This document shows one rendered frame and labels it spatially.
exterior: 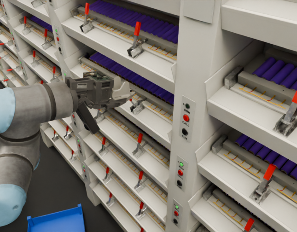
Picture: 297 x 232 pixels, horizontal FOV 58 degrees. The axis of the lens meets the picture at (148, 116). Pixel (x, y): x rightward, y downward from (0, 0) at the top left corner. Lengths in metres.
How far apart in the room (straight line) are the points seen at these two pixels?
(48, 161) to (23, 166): 1.49
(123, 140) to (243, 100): 0.58
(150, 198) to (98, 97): 0.53
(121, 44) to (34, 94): 0.32
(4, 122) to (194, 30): 0.42
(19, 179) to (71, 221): 1.16
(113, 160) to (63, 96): 0.64
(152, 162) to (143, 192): 0.20
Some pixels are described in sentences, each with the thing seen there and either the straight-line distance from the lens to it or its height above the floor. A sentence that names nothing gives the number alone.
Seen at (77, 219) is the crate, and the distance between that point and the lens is 1.75.
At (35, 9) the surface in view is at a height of 1.12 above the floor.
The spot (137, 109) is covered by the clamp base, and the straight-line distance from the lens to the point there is 0.85.
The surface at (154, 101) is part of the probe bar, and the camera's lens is 0.84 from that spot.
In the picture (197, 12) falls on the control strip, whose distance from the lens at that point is 0.54.
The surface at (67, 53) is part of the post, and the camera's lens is 1.15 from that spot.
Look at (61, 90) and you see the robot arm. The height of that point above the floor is 1.11.
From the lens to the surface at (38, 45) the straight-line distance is 1.47.
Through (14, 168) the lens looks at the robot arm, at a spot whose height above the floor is 1.02.
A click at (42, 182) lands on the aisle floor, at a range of 2.01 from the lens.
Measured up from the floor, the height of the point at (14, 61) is 0.56.
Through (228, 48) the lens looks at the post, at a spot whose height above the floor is 1.22.
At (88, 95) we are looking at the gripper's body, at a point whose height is 1.07.
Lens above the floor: 1.43
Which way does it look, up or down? 36 degrees down
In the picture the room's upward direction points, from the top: straight up
